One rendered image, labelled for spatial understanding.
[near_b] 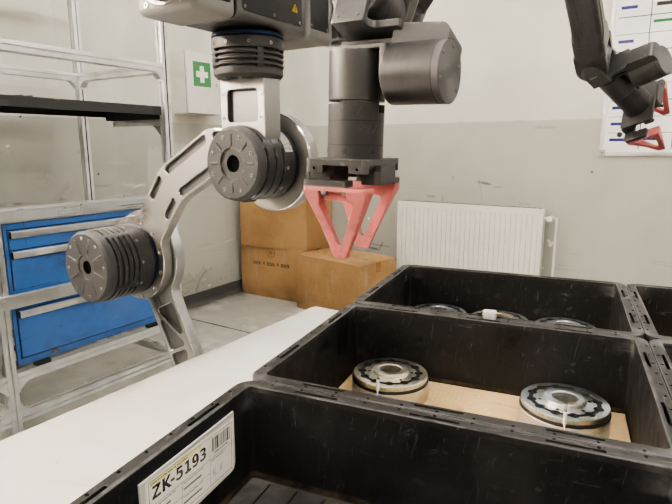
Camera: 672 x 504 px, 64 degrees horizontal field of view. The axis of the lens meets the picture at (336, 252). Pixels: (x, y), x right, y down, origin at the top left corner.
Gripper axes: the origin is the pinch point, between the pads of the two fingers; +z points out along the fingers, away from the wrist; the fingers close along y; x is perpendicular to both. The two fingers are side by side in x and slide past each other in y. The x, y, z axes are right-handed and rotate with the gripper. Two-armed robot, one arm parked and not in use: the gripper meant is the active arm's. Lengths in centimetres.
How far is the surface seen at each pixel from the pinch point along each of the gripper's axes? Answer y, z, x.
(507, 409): 15.8, 22.9, -16.0
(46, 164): 159, 6, 245
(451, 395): 16.9, 23.1, -8.5
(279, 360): -2.9, 13.4, 7.2
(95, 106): 122, -22, 166
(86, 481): -4, 37, 38
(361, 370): 13.6, 20.5, 3.5
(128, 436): 8, 37, 41
